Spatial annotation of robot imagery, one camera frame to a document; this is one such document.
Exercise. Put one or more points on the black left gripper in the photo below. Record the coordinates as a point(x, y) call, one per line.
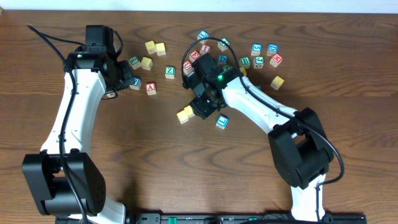
point(126, 74)

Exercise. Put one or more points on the yellow O block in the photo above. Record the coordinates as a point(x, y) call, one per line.
point(189, 111)

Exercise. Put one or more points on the blue l block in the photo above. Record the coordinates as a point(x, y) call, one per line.
point(201, 35)
point(222, 121)

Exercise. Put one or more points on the yellow C block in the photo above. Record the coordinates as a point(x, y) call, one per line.
point(182, 116)

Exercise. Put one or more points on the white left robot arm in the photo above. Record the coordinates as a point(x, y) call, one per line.
point(62, 178)

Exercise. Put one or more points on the blue P block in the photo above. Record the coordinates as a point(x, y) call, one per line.
point(137, 84)

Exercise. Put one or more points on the yellow K block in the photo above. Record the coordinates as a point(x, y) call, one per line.
point(111, 95)

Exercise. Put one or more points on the yellow block near gripper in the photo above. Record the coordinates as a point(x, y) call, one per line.
point(146, 63)

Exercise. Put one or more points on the red A block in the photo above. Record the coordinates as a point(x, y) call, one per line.
point(151, 88)

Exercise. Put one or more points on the red U block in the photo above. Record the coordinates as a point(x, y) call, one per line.
point(187, 67)

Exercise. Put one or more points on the yellow W block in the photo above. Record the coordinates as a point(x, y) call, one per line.
point(150, 46)

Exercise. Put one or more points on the blue d block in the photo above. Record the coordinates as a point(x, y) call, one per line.
point(222, 60)
point(272, 49)

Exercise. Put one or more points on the yellow G block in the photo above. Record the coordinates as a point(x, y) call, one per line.
point(243, 71)

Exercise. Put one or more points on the green Z block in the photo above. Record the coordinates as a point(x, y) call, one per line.
point(170, 72)

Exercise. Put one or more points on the yellow S block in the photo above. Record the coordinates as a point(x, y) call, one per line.
point(160, 49)

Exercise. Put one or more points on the red E block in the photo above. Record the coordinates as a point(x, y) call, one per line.
point(194, 55)

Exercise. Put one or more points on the red I block upper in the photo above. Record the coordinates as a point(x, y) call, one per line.
point(204, 49)

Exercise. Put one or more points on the green B block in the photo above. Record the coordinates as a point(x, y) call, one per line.
point(245, 62)

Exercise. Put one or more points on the green 4 block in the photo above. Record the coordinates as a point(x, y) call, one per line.
point(223, 44)

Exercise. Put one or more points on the green J block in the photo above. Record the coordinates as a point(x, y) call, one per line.
point(258, 62)

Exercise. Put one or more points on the blue 5 block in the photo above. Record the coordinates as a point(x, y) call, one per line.
point(256, 49)

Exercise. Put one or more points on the yellow block far right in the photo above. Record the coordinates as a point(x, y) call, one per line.
point(277, 82)

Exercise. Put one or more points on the red M block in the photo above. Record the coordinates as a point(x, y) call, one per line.
point(276, 59)

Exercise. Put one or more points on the blue D block right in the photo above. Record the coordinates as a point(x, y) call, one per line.
point(272, 49)

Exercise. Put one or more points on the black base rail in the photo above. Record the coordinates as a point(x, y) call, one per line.
point(268, 218)

